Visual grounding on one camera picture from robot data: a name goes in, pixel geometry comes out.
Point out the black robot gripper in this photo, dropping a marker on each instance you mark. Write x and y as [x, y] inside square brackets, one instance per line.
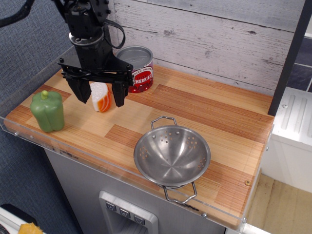
[95, 61]

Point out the purple red cherries can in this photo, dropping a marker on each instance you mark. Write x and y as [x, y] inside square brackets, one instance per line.
[143, 72]

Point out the orange white apple slice toy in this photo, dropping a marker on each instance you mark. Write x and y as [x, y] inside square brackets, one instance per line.
[101, 96]

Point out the green toy bell pepper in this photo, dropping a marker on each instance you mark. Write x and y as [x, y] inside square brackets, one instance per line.
[47, 108]

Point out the yellow orange object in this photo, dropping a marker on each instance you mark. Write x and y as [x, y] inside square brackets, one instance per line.
[29, 228]

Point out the grey toy fridge cabinet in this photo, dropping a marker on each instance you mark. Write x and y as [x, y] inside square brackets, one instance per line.
[82, 185]

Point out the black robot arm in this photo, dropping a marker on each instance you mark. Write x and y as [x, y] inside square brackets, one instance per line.
[87, 20]

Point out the stainless steel colander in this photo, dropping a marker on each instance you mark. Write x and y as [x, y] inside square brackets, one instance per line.
[172, 156]

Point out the white toy sink unit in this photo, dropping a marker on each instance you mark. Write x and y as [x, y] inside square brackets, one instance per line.
[288, 156]

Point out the dark grey right post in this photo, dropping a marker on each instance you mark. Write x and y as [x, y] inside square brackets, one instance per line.
[291, 56]

